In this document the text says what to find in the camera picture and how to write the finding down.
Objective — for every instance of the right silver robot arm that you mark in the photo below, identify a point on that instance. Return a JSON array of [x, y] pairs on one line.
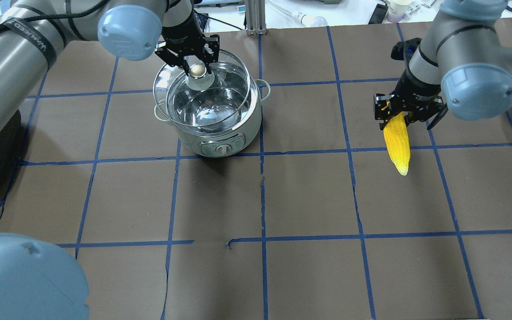
[[459, 66]]

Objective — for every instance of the aluminium frame post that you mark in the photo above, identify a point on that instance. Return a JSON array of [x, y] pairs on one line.
[[254, 16]]

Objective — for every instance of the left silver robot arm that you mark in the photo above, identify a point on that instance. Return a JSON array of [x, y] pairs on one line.
[[39, 280]]

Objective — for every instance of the black phone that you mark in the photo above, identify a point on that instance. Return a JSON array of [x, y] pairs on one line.
[[378, 15]]

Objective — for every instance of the paper cup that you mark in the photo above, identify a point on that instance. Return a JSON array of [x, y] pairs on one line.
[[397, 10]]

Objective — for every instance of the pale green electric pot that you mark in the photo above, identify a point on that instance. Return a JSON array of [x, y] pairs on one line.
[[227, 142]]

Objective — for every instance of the white pipette tool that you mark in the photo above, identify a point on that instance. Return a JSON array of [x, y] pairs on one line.
[[299, 17]]

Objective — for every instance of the yellow corn cob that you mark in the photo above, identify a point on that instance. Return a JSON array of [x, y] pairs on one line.
[[398, 143]]

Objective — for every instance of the glass pot lid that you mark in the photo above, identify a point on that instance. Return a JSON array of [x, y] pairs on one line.
[[209, 102]]

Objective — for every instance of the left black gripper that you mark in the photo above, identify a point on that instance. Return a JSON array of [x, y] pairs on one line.
[[182, 30]]

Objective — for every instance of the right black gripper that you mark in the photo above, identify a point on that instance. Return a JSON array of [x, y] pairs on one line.
[[417, 90]]

